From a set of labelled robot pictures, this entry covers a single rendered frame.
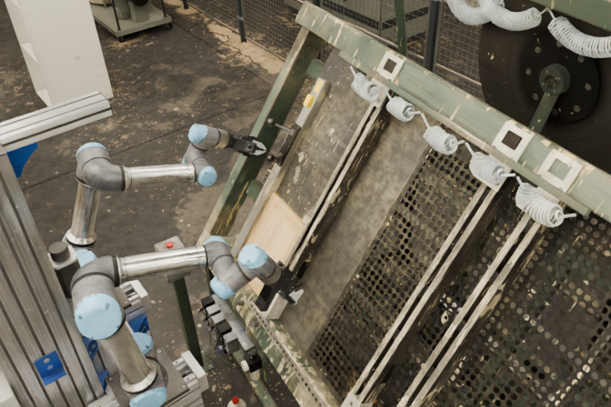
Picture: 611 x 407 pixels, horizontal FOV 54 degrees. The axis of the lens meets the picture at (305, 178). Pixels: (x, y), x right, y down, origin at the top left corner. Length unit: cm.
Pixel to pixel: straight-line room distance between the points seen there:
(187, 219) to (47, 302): 257
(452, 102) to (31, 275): 141
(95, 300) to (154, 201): 307
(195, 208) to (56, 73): 212
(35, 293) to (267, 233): 107
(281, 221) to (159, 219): 208
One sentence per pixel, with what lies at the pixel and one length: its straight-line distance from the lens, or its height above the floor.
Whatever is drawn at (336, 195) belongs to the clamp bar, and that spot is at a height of 142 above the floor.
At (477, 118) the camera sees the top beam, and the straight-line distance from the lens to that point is 194.
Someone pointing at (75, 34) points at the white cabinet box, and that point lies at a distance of 595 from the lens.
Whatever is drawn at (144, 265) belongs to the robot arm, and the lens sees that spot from 186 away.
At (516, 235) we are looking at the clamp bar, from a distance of 184.
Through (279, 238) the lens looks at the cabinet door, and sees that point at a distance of 260.
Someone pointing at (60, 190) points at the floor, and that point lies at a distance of 513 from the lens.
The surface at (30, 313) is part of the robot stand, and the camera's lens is 205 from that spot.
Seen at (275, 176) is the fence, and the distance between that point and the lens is 264.
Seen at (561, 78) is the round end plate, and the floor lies 188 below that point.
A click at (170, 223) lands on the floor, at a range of 450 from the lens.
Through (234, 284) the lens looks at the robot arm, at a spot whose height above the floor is 156.
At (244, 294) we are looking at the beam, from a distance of 271.
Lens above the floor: 288
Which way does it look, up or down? 37 degrees down
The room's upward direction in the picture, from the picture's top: 2 degrees counter-clockwise
